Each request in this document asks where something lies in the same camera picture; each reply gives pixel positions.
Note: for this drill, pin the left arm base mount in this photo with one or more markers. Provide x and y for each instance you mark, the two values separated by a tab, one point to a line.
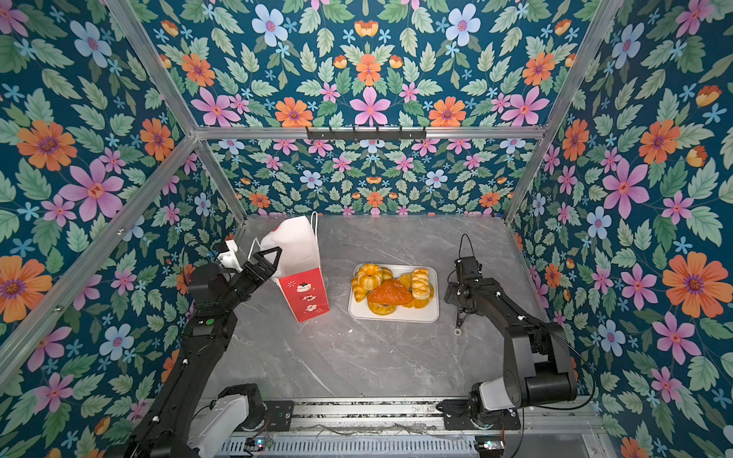
273	416

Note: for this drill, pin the orange brown croissant bread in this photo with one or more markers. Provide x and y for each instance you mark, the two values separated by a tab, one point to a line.
391	292

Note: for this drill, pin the yellow striped croissant bread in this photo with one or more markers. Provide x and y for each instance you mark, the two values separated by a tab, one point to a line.
359	292

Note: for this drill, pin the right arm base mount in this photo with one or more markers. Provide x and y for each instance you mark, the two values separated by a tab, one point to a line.
463	414

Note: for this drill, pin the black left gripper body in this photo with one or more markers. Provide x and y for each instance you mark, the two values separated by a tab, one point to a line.
238	286

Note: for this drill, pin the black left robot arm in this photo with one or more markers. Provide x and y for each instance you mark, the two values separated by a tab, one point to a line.
167	429

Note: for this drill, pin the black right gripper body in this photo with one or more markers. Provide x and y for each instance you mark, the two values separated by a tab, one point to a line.
453	290

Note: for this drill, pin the white plastic tray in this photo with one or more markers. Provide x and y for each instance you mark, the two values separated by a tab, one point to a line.
426	315

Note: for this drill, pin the small yellow donut bread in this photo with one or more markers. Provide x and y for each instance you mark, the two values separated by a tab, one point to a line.
382	310

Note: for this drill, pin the large orange ring bread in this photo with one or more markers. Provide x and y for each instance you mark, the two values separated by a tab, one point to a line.
406	280

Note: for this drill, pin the pale striped bread loaf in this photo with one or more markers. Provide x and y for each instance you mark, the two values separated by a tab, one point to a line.
421	286

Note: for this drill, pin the red white paper bag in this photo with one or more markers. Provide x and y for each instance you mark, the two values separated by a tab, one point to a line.
299	273

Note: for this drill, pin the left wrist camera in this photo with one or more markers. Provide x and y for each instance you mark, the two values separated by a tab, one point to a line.
227	255

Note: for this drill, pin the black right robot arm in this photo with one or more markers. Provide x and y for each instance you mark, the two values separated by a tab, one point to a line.
536	368

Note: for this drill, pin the black hook rail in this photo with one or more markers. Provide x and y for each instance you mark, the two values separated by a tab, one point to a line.
358	134

